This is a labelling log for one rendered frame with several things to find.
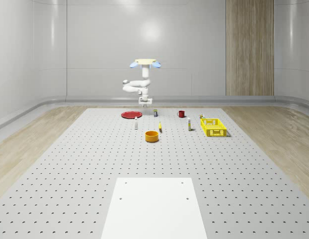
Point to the red plate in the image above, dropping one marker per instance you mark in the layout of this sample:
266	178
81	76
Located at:
131	115

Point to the white board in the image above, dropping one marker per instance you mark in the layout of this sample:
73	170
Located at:
154	209

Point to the yellow box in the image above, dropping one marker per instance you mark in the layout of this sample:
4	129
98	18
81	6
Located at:
189	124

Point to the banana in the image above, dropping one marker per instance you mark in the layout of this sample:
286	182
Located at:
160	126

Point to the small white bottle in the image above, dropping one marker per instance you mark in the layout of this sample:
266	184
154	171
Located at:
136	124

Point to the yellow basket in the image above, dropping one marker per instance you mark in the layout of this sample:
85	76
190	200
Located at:
215	132

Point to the yellow bowl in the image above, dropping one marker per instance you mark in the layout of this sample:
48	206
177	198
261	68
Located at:
151	137

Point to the drone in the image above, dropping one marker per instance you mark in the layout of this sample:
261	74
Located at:
144	61

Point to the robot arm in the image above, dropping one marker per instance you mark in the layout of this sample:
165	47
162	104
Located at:
134	84

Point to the red mug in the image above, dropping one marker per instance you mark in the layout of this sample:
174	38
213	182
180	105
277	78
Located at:
181	114

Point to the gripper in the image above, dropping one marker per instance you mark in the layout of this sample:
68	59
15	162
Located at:
145	101

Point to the flat-sided can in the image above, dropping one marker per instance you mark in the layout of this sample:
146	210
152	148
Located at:
155	113

